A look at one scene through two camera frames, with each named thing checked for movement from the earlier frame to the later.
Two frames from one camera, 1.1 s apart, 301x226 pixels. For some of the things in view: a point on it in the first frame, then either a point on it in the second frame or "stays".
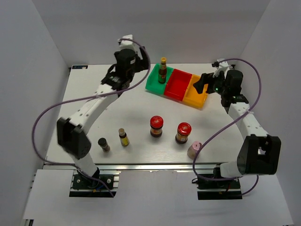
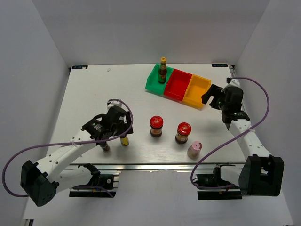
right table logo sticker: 215,64 stays
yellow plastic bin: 192,98 stays
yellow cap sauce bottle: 162,76 stays
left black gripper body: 140,65 to 119,128
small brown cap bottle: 124,141 stays
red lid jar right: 184,129 stays
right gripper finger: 206,78 to 214,91
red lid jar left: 156,125 stays
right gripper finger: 210,87 to 214,104
